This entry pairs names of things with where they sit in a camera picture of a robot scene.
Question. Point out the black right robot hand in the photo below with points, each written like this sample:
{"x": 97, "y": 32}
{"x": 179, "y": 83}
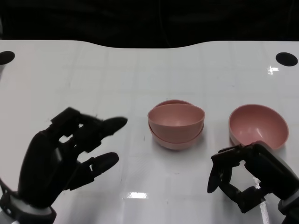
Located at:
{"x": 268, "y": 165}

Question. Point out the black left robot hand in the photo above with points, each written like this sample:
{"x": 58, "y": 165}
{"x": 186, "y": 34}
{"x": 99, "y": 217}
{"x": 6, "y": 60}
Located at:
{"x": 39, "y": 168}

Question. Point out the pink plastic bowl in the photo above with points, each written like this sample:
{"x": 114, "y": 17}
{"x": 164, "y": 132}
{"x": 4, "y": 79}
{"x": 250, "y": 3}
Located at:
{"x": 175, "y": 145}
{"x": 257, "y": 123}
{"x": 175, "y": 116}

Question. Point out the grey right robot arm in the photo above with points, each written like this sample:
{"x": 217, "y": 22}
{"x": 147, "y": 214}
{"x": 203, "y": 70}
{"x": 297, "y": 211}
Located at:
{"x": 289, "y": 210}

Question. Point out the black table grommet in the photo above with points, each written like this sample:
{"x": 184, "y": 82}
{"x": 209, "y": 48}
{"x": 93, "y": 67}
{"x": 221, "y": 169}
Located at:
{"x": 6, "y": 58}
{"x": 286, "y": 59}

